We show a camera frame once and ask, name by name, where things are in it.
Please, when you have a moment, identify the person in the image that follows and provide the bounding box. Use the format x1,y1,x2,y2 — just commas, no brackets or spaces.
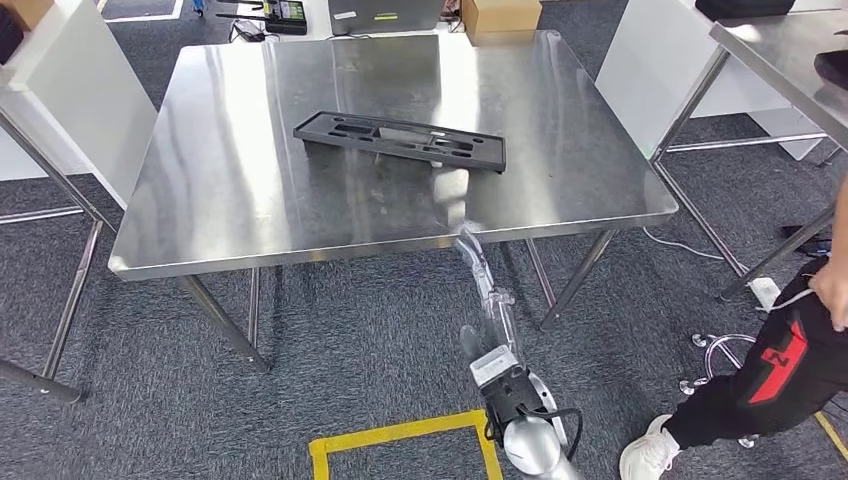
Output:
619,192,848,480

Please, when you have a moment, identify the yellow floor tape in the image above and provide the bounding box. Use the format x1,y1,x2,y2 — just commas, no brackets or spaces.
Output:
813,410,848,462
307,409,505,480

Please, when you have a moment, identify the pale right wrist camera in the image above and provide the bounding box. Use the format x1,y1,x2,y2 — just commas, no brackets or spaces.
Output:
468,345,522,390

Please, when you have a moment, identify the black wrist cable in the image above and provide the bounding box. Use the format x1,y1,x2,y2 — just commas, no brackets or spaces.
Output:
483,405,585,462

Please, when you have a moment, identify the black plastic plate bracket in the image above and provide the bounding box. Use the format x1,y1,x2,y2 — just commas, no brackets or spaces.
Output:
293,110,508,175

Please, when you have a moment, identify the pale floor tape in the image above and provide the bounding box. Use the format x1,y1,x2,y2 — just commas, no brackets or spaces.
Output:
99,0,185,25

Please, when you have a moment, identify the black device with green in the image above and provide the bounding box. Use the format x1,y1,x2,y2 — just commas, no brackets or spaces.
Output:
215,0,309,36

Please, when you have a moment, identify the black plastic part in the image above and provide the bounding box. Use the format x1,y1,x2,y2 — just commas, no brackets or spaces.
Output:
813,49,848,93

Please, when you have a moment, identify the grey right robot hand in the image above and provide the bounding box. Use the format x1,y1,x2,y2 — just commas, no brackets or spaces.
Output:
431,168,526,366

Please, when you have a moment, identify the stainless steel workbench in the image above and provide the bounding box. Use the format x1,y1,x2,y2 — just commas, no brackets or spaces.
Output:
107,29,680,374

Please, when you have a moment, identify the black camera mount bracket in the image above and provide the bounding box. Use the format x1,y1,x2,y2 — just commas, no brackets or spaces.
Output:
480,370,552,433

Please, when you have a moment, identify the person's right hand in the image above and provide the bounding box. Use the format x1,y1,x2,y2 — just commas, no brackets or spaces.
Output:
808,260,848,333

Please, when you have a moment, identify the chrome stool with black seat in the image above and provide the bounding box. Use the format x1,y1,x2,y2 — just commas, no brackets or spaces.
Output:
678,333,763,452

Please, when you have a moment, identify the small dark power adapter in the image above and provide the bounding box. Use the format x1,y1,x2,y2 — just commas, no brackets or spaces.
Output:
230,19,268,43

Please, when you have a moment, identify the black zip case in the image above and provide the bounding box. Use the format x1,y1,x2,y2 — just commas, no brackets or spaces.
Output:
694,0,796,22

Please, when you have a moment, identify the white floor cable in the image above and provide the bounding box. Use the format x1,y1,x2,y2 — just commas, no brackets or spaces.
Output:
642,227,751,273

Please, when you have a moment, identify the white panel board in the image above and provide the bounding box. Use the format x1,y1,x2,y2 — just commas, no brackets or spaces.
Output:
0,0,159,210
594,0,829,160

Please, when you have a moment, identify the brown cardboard box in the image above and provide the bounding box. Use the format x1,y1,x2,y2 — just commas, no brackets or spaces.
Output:
460,0,543,36
0,0,54,32

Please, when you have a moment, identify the grey metal box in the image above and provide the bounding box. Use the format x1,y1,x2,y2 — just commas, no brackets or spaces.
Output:
327,0,446,37

